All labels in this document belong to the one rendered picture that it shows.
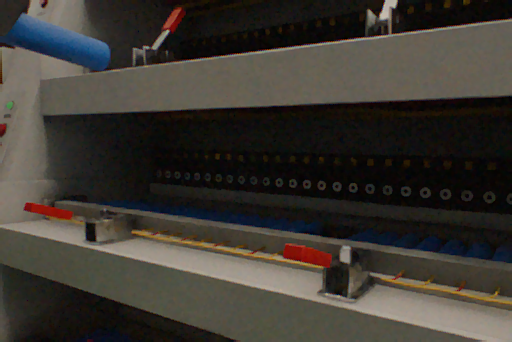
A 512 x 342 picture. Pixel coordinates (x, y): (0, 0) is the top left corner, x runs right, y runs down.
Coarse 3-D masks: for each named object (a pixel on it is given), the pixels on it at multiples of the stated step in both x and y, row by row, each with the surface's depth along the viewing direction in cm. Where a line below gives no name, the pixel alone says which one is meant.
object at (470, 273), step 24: (48, 216) 47; (96, 216) 45; (144, 216) 41; (168, 216) 40; (168, 240) 37; (216, 240) 36; (240, 240) 35; (264, 240) 34; (288, 240) 32; (312, 240) 31; (336, 240) 31; (384, 264) 28; (408, 264) 28; (432, 264) 27; (456, 264) 26; (480, 264) 25; (504, 264) 26; (432, 288) 25; (480, 288) 25; (504, 288) 25
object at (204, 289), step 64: (0, 192) 46; (64, 192) 52; (128, 192) 61; (192, 192) 56; (256, 192) 51; (0, 256) 46; (64, 256) 39; (128, 256) 34; (192, 256) 34; (192, 320) 31; (256, 320) 27; (320, 320) 25; (384, 320) 23; (448, 320) 22
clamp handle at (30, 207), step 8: (24, 208) 33; (32, 208) 33; (40, 208) 33; (48, 208) 34; (56, 208) 34; (56, 216) 34; (64, 216) 35; (72, 216) 36; (80, 216) 36; (104, 216) 39
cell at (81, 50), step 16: (32, 16) 21; (16, 32) 20; (32, 32) 21; (48, 32) 21; (64, 32) 22; (32, 48) 21; (48, 48) 22; (64, 48) 22; (80, 48) 23; (96, 48) 24; (80, 64) 24; (96, 64) 24
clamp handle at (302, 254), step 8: (288, 248) 20; (296, 248) 20; (304, 248) 20; (344, 248) 26; (288, 256) 20; (296, 256) 20; (304, 256) 20; (312, 256) 21; (320, 256) 22; (328, 256) 22; (344, 256) 26; (312, 264) 22; (320, 264) 22; (328, 264) 23; (336, 264) 24; (344, 264) 25
